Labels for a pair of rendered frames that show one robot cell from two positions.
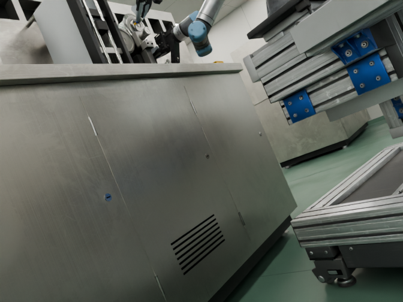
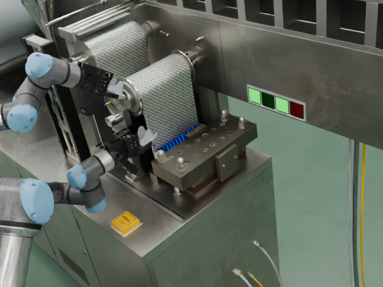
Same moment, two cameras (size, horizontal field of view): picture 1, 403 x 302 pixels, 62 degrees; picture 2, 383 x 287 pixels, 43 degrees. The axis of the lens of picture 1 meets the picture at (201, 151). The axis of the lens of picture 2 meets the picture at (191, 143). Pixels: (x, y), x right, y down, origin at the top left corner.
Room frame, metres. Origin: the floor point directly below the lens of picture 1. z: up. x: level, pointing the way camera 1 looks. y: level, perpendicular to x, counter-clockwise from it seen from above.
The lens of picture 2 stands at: (2.25, -1.39, 2.05)
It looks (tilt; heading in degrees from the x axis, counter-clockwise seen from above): 34 degrees down; 105
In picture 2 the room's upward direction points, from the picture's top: 10 degrees counter-clockwise
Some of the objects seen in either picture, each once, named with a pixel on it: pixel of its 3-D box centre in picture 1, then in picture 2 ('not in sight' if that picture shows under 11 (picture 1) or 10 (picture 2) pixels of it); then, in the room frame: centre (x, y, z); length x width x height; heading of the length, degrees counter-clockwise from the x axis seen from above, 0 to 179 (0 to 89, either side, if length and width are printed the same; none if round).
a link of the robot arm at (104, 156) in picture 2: (180, 32); (104, 160); (1.59, -0.13, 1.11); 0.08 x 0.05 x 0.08; 144
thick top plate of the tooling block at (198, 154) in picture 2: not in sight; (206, 148); (1.89, 0.08, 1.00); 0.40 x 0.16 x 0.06; 54
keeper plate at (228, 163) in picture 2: not in sight; (228, 163); (1.98, 0.04, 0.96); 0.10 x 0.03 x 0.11; 54
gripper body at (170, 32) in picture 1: (168, 39); (122, 147); (1.64, -0.07, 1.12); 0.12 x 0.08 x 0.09; 54
